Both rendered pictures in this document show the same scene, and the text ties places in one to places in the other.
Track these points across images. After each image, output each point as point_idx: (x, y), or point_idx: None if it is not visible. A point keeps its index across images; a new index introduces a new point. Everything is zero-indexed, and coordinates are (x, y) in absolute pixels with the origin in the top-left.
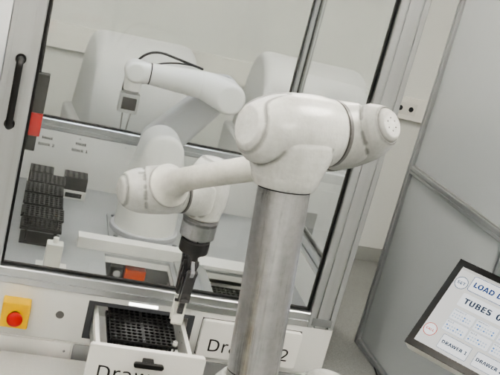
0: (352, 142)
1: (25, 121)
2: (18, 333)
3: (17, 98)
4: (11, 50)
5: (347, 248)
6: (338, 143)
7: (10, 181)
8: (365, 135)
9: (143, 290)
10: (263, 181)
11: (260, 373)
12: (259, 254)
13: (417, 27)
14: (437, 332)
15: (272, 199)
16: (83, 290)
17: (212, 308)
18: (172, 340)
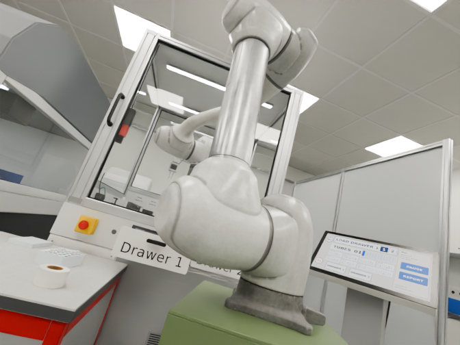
0: (292, 33)
1: (118, 124)
2: (86, 241)
3: (116, 113)
4: (118, 92)
5: None
6: (285, 27)
7: (103, 152)
8: (300, 34)
9: None
10: (239, 33)
11: (235, 150)
12: (236, 72)
13: (296, 113)
14: (323, 261)
15: (246, 42)
16: (130, 218)
17: None
18: None
